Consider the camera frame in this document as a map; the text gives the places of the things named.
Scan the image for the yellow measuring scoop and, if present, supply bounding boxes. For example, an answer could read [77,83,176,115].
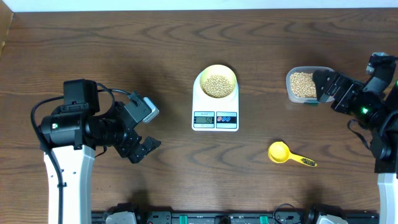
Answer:
[267,141,317,167]

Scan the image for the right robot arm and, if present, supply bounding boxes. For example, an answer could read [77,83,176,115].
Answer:
[313,69,397,223]

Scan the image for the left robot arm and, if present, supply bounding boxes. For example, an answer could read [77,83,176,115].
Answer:
[30,79,161,223]

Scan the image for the white digital kitchen scale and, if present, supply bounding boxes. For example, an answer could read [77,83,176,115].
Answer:
[192,73,239,132]

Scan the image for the soybeans in bowl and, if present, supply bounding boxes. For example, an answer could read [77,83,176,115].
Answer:
[203,75,234,98]

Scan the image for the pale yellow bowl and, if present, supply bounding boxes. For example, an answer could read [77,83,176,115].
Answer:
[199,65,238,96]

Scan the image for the clear plastic bean container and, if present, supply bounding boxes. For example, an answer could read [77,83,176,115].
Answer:
[286,66,332,104]

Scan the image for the left black cable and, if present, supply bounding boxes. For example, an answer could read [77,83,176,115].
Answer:
[30,82,131,224]

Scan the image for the black mounting rail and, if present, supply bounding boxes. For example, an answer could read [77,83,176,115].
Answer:
[91,203,379,224]

